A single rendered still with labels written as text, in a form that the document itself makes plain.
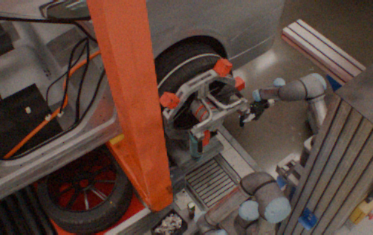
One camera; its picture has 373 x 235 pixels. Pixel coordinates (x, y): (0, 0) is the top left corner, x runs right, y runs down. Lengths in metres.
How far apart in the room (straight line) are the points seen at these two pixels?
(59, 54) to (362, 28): 3.23
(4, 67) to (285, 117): 2.39
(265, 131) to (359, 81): 2.34
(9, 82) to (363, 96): 2.47
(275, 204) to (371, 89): 0.64
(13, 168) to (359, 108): 1.98
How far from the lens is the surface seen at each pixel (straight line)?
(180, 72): 2.56
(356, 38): 4.75
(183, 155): 3.31
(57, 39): 3.17
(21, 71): 3.21
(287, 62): 4.30
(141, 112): 1.87
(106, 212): 2.86
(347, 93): 1.42
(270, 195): 1.80
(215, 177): 3.45
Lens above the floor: 3.07
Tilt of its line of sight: 54 degrees down
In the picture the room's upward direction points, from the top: 4 degrees counter-clockwise
